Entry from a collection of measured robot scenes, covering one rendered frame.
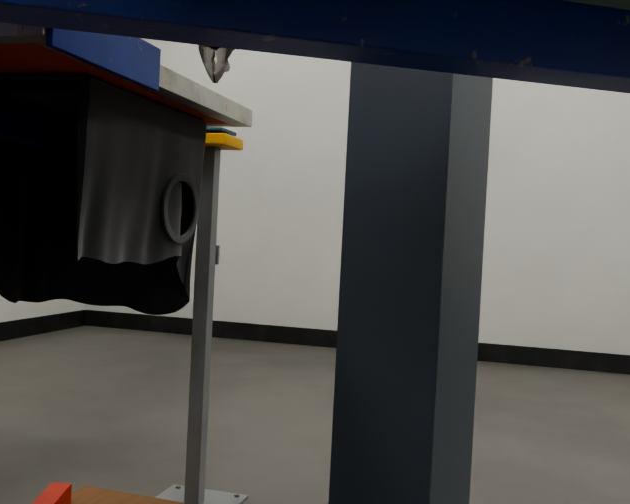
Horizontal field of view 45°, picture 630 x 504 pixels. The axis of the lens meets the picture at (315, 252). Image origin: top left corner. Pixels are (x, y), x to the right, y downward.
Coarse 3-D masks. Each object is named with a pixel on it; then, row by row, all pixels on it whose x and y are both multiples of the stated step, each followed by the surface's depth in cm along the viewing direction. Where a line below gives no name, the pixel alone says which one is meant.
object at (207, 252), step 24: (216, 144) 188; (240, 144) 196; (216, 168) 194; (216, 192) 194; (216, 216) 195; (216, 264) 196; (192, 336) 194; (192, 360) 194; (192, 384) 194; (192, 408) 194; (192, 432) 194; (192, 456) 194; (192, 480) 194
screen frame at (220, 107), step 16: (0, 32) 99; (16, 32) 98; (32, 32) 98; (48, 48) 104; (128, 80) 125; (160, 80) 129; (176, 80) 135; (176, 96) 137; (192, 96) 142; (208, 96) 149; (208, 112) 154; (224, 112) 157; (240, 112) 166
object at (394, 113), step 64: (384, 128) 121; (448, 128) 115; (384, 192) 121; (448, 192) 116; (384, 256) 121; (448, 256) 118; (384, 320) 121; (448, 320) 119; (384, 384) 121; (448, 384) 121; (384, 448) 121; (448, 448) 122
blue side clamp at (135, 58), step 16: (48, 32) 97; (64, 32) 100; (80, 32) 103; (64, 48) 100; (80, 48) 103; (96, 48) 107; (112, 48) 111; (128, 48) 116; (144, 48) 121; (96, 64) 108; (112, 64) 112; (128, 64) 116; (144, 64) 121; (144, 80) 121
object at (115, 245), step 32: (96, 96) 122; (128, 96) 132; (96, 128) 123; (128, 128) 133; (160, 128) 145; (192, 128) 158; (96, 160) 124; (128, 160) 134; (160, 160) 146; (192, 160) 160; (96, 192) 126; (128, 192) 136; (160, 192) 147; (192, 192) 160; (96, 224) 127; (128, 224) 138; (160, 224) 148; (192, 224) 161; (96, 256) 128; (128, 256) 140; (160, 256) 150
